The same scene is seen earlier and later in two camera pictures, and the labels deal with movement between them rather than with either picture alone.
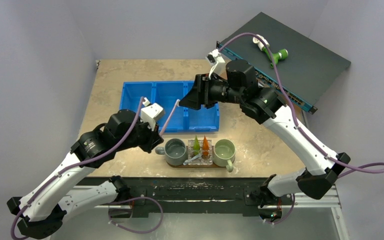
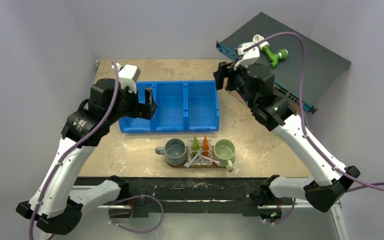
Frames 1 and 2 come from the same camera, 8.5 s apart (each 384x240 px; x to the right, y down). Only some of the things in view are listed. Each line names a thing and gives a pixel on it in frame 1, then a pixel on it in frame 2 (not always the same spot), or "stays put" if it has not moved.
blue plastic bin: [166, 94] stays put
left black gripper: [153, 139] to [143, 110]
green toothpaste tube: [196, 146] stays put
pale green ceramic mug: [224, 153] stays put
